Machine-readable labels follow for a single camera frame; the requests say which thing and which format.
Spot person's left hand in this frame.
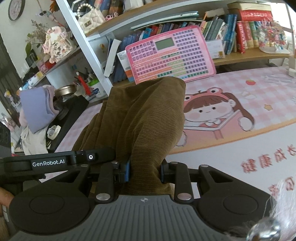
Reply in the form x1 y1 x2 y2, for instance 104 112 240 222
0 187 15 218

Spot teal flat folder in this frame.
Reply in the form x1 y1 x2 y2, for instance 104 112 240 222
129 11 199 30

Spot large red hardcover book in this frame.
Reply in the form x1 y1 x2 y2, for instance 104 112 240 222
239 10 273 22

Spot white cloth heap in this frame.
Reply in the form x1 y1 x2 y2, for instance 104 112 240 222
20 125 49 156

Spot pink floral gift bag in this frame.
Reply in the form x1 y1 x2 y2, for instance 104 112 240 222
44 26 74 63

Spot brown corduroy pants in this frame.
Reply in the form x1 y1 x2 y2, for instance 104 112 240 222
72 76 186 202

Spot pink cartoon desk mat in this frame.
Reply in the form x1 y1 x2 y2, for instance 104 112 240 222
52 66 296 202

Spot round wall clock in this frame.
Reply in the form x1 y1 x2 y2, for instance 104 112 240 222
8 0 26 21

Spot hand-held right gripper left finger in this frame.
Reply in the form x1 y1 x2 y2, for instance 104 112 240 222
40 160 131 204

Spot black flat case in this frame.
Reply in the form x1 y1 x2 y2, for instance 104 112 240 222
47 96 89 153

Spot white fluffy trim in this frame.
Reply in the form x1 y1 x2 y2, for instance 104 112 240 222
266 178 296 223

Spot dark cover white book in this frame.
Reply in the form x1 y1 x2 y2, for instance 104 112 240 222
104 38 122 78

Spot brass bowl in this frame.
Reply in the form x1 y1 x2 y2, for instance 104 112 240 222
55 85 77 96

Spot thick beige book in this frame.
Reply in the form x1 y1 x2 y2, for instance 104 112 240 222
228 2 272 12

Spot white frame wooden bookshelf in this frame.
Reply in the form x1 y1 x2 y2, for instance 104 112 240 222
14 0 296 116

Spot white smartwatch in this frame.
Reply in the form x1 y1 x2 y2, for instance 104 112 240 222
47 125 62 139

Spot purple cloth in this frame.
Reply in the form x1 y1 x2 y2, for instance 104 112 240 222
20 85 58 133

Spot clear round bead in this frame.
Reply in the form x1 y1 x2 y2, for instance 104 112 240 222
246 217 281 241

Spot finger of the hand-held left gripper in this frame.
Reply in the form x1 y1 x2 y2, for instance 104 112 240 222
76 147 116 164

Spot white printed package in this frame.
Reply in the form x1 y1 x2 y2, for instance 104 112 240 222
117 50 136 82

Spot red tassel ornament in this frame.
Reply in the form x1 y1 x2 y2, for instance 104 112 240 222
77 72 92 96

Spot dried flower branch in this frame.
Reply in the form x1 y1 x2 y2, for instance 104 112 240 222
25 20 47 56

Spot cream quilted pearl handbag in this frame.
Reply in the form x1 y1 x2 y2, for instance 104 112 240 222
76 3 105 34

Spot green spine book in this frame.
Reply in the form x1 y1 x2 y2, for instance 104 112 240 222
250 21 259 49

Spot pink learning tablet toy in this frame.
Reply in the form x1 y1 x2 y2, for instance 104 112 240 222
125 25 217 85

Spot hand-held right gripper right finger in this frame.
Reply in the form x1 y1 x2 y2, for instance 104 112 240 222
160 159 251 204

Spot red spine dictionary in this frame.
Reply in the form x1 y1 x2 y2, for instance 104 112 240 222
235 21 247 54

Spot row of assorted books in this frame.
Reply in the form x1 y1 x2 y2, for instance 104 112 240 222
113 14 237 81

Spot clear white card box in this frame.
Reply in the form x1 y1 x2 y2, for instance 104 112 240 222
205 39 226 59

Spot white green bottle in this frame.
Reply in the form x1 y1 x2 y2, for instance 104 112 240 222
89 79 107 99

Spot tan spine dictionary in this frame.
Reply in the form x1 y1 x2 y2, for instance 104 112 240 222
244 21 253 49

